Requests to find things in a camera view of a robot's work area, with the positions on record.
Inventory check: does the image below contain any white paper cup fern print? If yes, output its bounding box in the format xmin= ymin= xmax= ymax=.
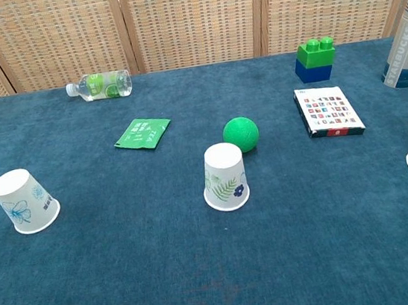
xmin=196 ymin=140 xmax=254 ymax=215

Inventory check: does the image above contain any green foam ball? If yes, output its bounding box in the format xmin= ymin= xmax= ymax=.
xmin=220 ymin=114 xmax=263 ymax=157

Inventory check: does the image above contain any green foil sachet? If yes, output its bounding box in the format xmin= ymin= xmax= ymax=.
xmin=110 ymin=113 xmax=175 ymax=156

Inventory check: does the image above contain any blue velvet tablecloth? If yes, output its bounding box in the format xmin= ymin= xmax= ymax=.
xmin=0 ymin=33 xmax=408 ymax=305

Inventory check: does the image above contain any clear bottle green label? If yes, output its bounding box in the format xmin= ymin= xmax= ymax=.
xmin=64 ymin=68 xmax=134 ymax=105

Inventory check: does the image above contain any card box with coloured pictures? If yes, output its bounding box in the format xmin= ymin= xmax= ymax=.
xmin=292 ymin=81 xmax=367 ymax=144

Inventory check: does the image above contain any woven wooden folding screen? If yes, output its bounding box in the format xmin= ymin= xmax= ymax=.
xmin=0 ymin=0 xmax=408 ymax=101

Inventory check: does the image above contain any green toy building brick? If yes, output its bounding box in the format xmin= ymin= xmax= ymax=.
xmin=294 ymin=35 xmax=339 ymax=72

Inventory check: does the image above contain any white blue Starbucks tumbler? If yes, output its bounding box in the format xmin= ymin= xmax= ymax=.
xmin=371 ymin=0 xmax=408 ymax=91

